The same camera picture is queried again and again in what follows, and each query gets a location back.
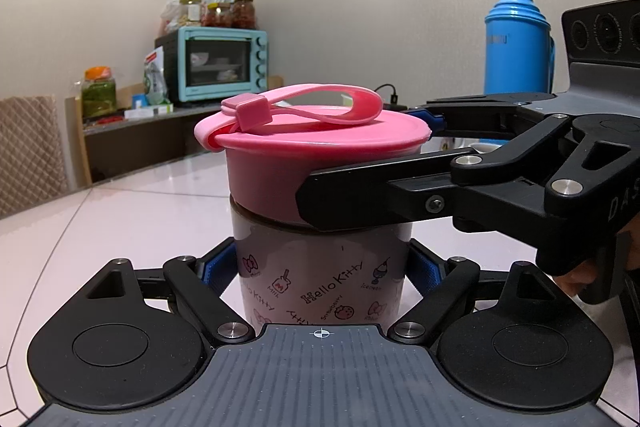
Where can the pink jar lid with strap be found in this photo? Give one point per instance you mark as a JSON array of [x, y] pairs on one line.
[[273, 140]]

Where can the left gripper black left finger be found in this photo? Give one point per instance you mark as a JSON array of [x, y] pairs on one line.
[[132, 337]]

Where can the green white snack bag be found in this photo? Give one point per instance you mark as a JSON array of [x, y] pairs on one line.
[[154, 83]]

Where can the pale contents glass jar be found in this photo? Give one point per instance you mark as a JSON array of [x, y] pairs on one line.
[[190, 13]]

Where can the pink Hello Kitty thermos jar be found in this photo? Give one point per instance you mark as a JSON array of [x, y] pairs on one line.
[[295, 275]]

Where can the red contents jar right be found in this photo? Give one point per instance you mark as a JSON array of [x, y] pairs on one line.
[[243, 14]]

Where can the wooden shelf unit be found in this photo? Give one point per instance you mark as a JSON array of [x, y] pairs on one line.
[[98, 152]]

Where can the teal toaster oven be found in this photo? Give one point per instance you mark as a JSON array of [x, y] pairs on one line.
[[206, 64]]

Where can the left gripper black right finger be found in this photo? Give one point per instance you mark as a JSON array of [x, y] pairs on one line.
[[510, 339]]

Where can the green pickle jar orange lid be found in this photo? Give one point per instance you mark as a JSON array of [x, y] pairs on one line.
[[98, 92]]

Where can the red contents jar middle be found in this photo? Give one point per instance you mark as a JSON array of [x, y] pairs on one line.
[[218, 14]]

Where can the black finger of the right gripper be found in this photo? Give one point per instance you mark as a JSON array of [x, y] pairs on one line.
[[502, 190], [498, 116]]

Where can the red contents jar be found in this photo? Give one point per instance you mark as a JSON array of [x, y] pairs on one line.
[[243, 14], [218, 14]]

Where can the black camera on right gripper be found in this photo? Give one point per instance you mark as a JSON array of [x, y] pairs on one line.
[[604, 33]]

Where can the quilted beige chair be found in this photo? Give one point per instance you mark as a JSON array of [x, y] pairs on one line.
[[32, 163]]

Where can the blue thermos flask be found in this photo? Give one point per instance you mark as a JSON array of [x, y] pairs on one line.
[[520, 51]]

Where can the white flat box on shelf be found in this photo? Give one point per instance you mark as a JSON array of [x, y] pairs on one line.
[[149, 111]]

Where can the person right hand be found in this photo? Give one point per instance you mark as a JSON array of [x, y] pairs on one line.
[[575, 281]]

